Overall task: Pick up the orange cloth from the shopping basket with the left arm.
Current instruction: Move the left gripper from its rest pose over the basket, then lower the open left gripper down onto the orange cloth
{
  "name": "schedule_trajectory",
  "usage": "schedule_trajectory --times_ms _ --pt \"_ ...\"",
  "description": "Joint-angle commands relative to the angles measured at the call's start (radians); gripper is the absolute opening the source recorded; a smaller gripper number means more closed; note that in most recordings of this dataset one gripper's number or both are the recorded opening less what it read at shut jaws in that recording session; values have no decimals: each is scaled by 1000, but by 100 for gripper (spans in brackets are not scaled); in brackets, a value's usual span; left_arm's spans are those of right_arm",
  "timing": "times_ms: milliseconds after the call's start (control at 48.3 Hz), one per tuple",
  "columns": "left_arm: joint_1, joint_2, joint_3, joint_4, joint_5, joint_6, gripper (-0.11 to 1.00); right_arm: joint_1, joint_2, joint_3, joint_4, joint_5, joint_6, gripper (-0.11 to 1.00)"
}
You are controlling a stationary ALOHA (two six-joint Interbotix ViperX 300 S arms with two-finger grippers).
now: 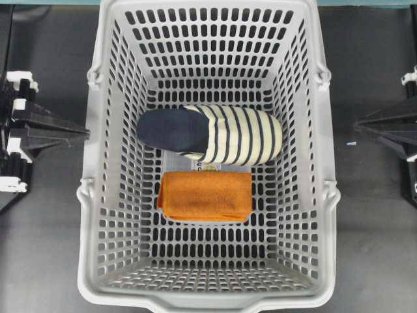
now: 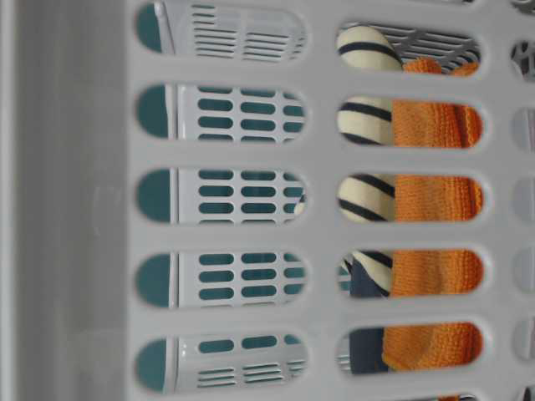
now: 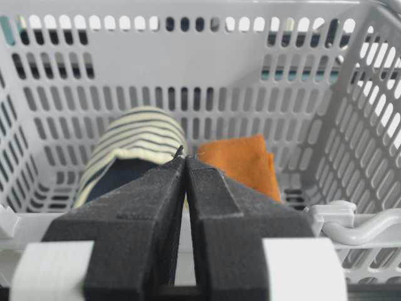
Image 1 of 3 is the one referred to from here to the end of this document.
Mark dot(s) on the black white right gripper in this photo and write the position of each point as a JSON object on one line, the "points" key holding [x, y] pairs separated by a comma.
{"points": [[395, 128]]}

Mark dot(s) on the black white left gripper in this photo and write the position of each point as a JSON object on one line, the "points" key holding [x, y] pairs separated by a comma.
{"points": [[27, 126]]}

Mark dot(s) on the folded orange cloth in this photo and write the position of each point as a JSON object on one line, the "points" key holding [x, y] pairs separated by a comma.
{"points": [[206, 196]]}

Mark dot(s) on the grey plastic shopping basket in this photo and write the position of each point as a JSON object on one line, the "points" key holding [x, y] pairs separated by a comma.
{"points": [[265, 55]]}

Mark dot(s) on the clear plastic package under slipper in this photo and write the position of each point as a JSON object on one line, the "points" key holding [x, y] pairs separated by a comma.
{"points": [[174, 162]]}

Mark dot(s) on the navy striped cream slipper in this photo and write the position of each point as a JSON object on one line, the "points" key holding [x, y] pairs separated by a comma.
{"points": [[213, 134]]}

